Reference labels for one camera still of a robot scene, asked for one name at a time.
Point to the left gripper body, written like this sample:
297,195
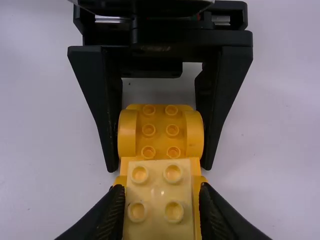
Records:
160,37

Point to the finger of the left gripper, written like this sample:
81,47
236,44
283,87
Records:
220,100
100,100

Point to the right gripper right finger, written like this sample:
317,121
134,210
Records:
220,220

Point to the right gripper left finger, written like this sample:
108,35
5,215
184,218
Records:
105,220

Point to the yellow toy car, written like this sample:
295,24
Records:
160,130

